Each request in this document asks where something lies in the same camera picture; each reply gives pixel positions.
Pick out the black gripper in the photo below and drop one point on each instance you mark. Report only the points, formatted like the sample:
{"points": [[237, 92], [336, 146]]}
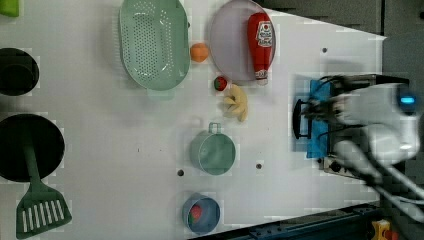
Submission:
{"points": [[321, 110]]}

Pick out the silver toaster oven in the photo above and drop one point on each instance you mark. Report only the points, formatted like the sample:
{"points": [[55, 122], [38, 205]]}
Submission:
{"points": [[336, 166]]}

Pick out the oven door with black handle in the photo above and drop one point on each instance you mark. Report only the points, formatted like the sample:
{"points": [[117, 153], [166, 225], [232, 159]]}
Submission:
{"points": [[310, 136]]}

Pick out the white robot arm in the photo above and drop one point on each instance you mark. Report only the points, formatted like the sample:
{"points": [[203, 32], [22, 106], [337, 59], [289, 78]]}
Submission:
{"points": [[368, 131]]}

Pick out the yellow toy banana peel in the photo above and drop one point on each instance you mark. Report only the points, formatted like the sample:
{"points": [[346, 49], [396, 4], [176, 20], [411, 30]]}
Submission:
{"points": [[237, 103]]}

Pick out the red ketchup bottle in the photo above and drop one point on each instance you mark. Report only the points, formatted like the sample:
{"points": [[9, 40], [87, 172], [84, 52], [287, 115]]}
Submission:
{"points": [[260, 40]]}

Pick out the red toy strawberry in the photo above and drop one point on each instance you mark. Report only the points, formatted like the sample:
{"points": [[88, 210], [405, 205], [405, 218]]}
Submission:
{"points": [[220, 83]]}

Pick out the grey round plate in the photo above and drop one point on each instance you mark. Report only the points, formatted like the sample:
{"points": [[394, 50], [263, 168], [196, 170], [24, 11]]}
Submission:
{"points": [[228, 40]]}

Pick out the green metal cup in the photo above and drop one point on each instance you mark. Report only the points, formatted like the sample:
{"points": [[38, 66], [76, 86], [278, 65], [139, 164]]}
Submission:
{"points": [[213, 152]]}

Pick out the orange toy fruit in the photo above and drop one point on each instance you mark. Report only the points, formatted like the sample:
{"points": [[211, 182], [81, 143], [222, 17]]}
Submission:
{"points": [[199, 52]]}

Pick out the blue bowl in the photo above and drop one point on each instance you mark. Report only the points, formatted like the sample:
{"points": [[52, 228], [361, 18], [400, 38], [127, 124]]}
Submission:
{"points": [[210, 213]]}

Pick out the red green toy fruit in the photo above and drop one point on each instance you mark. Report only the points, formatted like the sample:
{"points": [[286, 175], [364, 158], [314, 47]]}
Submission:
{"points": [[195, 214]]}

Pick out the green perforated colander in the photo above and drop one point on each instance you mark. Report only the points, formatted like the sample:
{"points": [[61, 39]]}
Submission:
{"points": [[154, 42]]}

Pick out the green slotted spatula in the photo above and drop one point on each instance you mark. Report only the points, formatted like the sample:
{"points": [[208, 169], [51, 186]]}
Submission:
{"points": [[42, 208]]}

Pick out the black cylindrical cup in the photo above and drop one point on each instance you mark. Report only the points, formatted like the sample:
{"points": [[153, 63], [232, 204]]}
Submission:
{"points": [[19, 72]]}

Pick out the lime green object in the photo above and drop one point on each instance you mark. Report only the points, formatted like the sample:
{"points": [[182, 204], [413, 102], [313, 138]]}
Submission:
{"points": [[9, 8]]}

